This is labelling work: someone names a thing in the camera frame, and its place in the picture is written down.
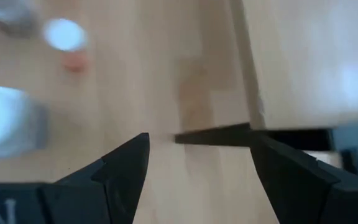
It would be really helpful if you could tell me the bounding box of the wooden shelf with black frame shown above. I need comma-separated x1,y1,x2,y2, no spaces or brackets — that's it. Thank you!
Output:
174,0,358,152

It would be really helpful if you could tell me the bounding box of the translucent white bottle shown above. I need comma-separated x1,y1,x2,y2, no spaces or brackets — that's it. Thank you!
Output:
0,0,40,38

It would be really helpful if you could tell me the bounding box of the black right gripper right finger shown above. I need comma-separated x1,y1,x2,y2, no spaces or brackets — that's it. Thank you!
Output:
249,134,358,224

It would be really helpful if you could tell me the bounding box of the white labelled supplement bottle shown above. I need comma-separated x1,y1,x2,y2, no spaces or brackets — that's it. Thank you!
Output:
0,82,48,159

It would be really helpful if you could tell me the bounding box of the small pink bottle white cap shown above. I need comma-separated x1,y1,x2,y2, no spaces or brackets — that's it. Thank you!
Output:
42,17,89,75

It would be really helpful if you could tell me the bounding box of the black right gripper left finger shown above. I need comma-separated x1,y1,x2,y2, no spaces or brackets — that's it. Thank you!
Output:
39,132,151,224

